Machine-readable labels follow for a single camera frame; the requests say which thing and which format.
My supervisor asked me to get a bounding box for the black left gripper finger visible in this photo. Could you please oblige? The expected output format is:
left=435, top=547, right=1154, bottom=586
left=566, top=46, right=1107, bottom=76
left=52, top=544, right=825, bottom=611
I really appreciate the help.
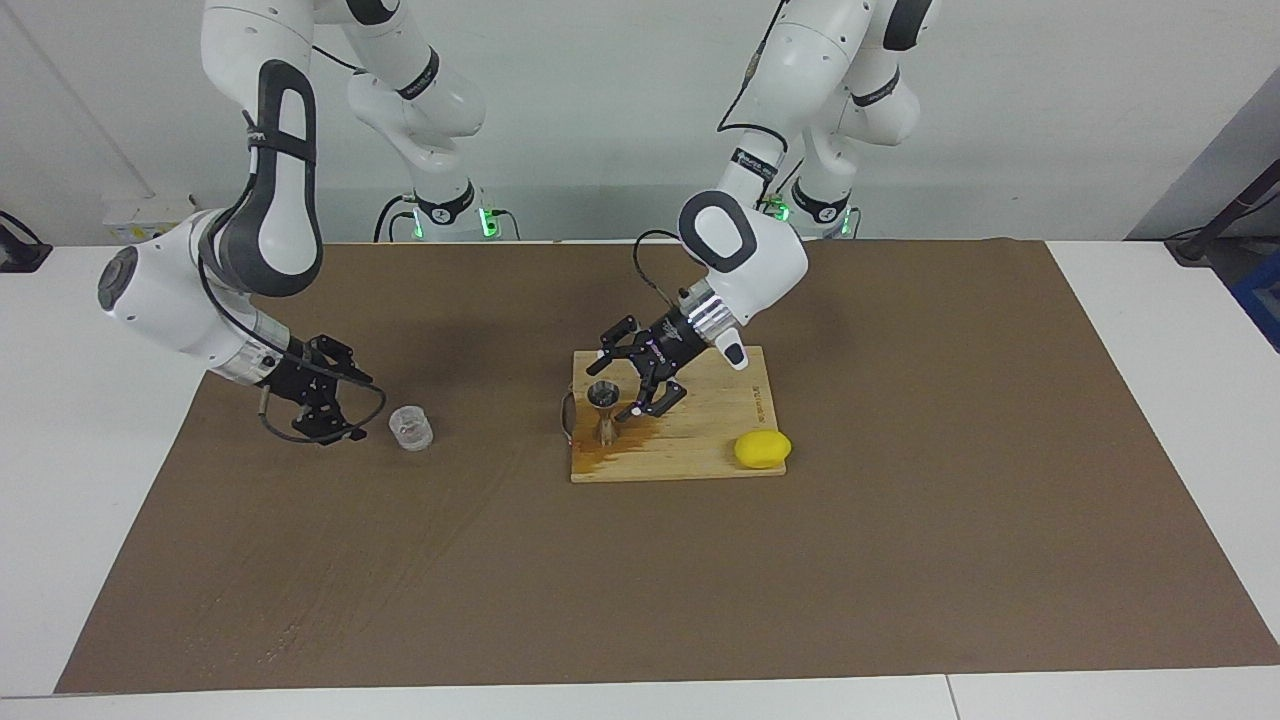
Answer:
left=617, top=375, right=689, bottom=421
left=598, top=316, right=646, bottom=376

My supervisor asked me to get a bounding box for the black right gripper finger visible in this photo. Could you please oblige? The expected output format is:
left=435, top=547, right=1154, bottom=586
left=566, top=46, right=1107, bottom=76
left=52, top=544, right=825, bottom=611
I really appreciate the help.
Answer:
left=312, top=336, right=374, bottom=386
left=295, top=398, right=366, bottom=446

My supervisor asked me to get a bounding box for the steel jigger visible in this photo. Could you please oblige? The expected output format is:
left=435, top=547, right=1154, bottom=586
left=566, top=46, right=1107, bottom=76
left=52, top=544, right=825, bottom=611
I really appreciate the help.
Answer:
left=585, top=380, right=622, bottom=448

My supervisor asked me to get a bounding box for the clear plastic cup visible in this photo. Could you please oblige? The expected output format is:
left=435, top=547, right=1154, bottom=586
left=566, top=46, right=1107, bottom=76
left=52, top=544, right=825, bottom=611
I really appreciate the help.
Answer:
left=389, top=405, right=435, bottom=452

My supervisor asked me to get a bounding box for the bamboo cutting board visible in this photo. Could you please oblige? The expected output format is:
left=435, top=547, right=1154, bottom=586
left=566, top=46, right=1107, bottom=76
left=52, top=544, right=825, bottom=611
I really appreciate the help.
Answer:
left=558, top=346, right=788, bottom=484

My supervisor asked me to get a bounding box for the yellow lemon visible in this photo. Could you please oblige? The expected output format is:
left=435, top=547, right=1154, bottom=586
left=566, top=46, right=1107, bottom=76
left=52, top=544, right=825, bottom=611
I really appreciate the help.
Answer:
left=734, top=430, right=793, bottom=470

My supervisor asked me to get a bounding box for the brown table mat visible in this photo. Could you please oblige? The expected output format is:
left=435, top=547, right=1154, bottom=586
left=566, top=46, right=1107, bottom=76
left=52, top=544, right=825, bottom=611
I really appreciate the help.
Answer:
left=55, top=238, right=1280, bottom=694

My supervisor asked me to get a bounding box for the white power strip box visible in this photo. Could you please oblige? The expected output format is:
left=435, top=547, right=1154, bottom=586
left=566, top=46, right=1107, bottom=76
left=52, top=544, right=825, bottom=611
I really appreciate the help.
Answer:
left=103, top=195, right=201, bottom=241

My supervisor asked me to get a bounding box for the black stand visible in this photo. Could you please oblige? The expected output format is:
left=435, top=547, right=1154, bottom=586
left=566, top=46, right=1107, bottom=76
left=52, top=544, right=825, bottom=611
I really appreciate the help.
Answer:
left=1165, top=160, right=1280, bottom=266

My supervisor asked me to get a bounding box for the blue box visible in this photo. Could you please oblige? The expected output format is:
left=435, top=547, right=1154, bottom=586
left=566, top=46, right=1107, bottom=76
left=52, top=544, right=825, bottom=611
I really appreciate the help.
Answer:
left=1232, top=250, right=1280, bottom=351

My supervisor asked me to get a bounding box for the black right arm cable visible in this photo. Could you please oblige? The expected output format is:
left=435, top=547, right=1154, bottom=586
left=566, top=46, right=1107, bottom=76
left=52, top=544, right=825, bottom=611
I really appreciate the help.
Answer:
left=198, top=250, right=388, bottom=446

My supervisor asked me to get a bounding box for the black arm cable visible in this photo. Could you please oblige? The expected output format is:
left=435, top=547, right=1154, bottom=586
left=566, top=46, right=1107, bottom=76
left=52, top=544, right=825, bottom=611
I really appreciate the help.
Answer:
left=633, top=0, right=801, bottom=301
left=198, top=250, right=388, bottom=446

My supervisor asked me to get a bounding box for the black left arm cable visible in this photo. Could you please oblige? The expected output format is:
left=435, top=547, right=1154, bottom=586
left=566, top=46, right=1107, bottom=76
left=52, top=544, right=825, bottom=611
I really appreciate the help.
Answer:
left=633, top=0, right=801, bottom=301

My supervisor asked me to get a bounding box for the black base cable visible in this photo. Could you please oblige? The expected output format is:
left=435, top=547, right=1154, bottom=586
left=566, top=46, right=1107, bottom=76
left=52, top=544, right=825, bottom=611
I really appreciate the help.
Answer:
left=375, top=195, right=416, bottom=242

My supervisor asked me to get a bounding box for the black clamp mount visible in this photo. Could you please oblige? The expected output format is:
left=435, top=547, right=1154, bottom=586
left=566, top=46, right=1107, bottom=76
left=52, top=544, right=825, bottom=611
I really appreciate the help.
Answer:
left=0, top=210, right=53, bottom=273

